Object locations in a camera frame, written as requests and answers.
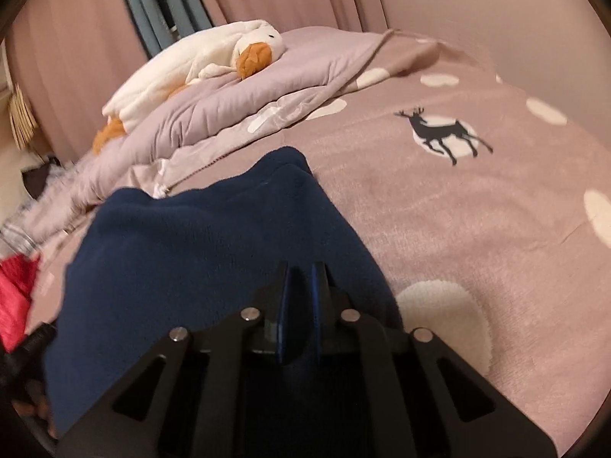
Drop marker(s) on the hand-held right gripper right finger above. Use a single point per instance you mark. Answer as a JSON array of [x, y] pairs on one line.
[[317, 315]]

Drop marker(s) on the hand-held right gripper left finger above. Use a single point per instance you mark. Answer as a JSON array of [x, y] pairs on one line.
[[281, 315]]

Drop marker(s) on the navy fleece jacket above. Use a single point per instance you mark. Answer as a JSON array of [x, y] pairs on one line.
[[191, 248]]

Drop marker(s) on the person's left hand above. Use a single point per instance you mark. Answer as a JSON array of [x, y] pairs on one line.
[[31, 405]]

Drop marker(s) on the red puffer jacket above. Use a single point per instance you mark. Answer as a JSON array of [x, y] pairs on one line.
[[14, 296]]

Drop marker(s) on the plaid pillow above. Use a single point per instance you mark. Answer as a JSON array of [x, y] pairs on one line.
[[19, 236]]

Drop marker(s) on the black cloth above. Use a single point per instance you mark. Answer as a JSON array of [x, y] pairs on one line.
[[38, 181]]

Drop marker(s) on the lilac quilt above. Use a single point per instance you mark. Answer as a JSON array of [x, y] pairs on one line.
[[229, 100]]

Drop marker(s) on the beige fringed hanging cloth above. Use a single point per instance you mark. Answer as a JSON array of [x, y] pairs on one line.
[[23, 119]]

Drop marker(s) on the white goose plush toy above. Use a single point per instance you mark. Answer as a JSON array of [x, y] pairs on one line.
[[191, 57]]

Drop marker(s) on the blue curtain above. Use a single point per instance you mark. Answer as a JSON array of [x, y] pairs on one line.
[[152, 4]]

